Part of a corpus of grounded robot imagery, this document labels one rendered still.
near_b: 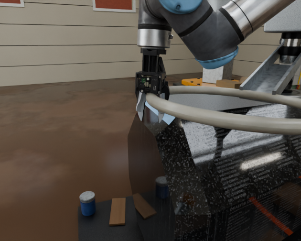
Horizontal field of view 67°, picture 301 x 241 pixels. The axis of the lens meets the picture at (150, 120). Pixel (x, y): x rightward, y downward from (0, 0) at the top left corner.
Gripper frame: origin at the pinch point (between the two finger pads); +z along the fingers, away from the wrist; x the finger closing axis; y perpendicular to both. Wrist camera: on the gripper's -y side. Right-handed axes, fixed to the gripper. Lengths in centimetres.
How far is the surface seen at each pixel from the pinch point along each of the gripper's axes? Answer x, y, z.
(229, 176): 27.4, -8.4, 21.0
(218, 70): 30, -134, -7
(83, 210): -52, -51, 85
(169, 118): 3.8, -19.3, 5.5
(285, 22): 47, -48, -34
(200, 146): 16.5, -11.8, 12.4
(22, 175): -129, -87, 93
